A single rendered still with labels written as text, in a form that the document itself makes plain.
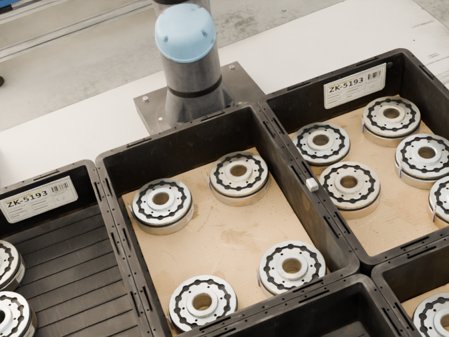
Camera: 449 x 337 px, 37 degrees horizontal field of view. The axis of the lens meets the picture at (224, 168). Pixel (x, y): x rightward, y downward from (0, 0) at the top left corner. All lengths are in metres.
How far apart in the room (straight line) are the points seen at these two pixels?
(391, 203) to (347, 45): 0.62
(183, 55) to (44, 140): 0.44
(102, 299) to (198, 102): 0.47
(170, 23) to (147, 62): 1.56
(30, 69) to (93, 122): 1.50
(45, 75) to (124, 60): 0.34
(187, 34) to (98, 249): 0.44
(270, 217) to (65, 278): 0.35
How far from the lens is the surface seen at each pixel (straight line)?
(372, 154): 1.22
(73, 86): 2.88
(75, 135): 1.57
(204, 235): 1.13
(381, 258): 0.96
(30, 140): 1.60
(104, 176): 1.12
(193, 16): 1.34
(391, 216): 1.13
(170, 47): 1.30
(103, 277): 1.12
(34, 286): 1.16
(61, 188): 1.18
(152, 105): 1.51
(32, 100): 2.88
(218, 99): 1.38
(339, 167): 1.16
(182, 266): 1.10
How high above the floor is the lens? 1.71
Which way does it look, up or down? 47 degrees down
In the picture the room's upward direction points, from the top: 11 degrees counter-clockwise
